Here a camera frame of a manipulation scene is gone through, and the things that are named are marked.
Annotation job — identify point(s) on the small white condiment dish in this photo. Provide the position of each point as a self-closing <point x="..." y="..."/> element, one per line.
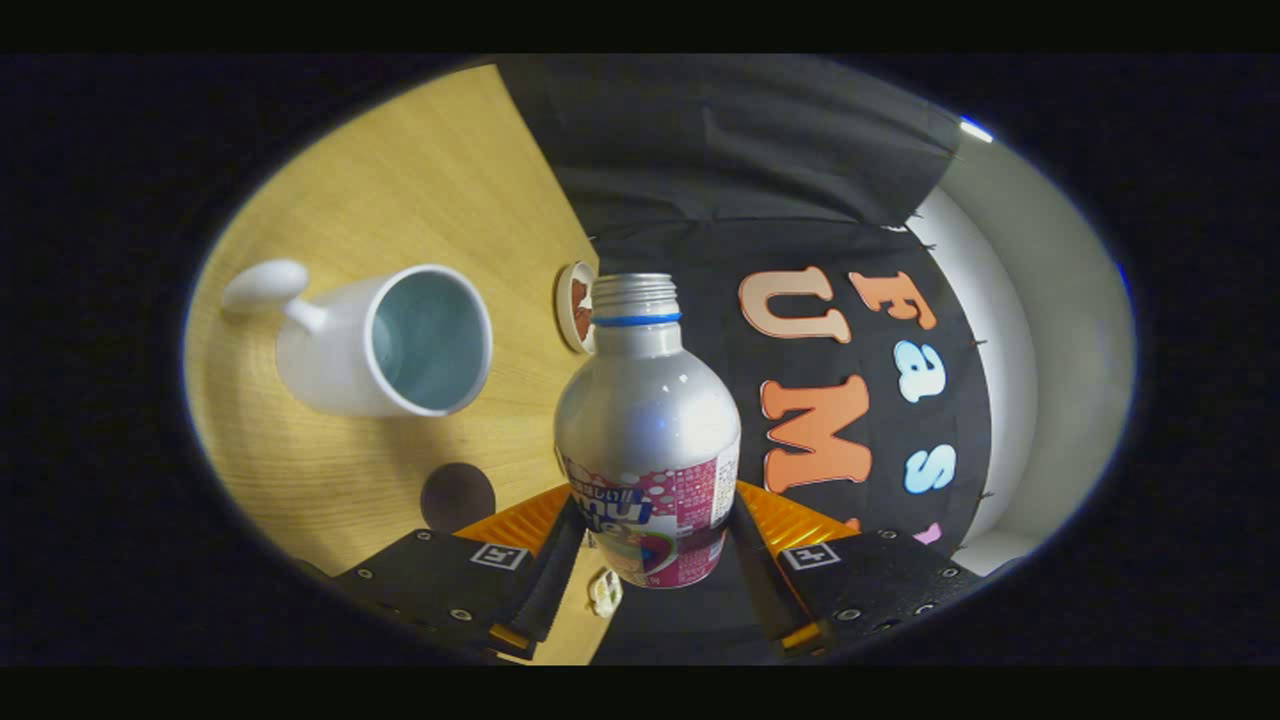
<point x="605" y="592"/>

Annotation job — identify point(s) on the wooden table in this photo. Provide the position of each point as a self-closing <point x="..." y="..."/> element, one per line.
<point x="400" y="170"/>

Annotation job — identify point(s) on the white oval plate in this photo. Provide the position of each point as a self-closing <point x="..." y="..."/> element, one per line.
<point x="566" y="310"/>

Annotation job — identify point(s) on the red food pieces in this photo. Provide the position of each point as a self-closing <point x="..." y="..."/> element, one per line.
<point x="581" y="310"/>

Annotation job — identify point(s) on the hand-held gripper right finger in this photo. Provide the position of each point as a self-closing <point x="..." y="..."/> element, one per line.
<point x="770" y="590"/>

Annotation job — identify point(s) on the white cup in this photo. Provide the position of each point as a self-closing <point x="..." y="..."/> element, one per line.
<point x="330" y="370"/>

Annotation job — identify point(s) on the black backdrop cloth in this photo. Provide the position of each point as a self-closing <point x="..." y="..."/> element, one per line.
<point x="740" y="160"/>

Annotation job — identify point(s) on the silver juice bottle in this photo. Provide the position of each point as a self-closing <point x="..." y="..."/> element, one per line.
<point x="645" y="420"/>

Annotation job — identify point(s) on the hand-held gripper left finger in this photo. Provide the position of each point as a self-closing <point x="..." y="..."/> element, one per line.
<point x="555" y="585"/>

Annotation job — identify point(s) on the dark round coaster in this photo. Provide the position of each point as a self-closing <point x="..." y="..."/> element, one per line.
<point x="458" y="497"/>

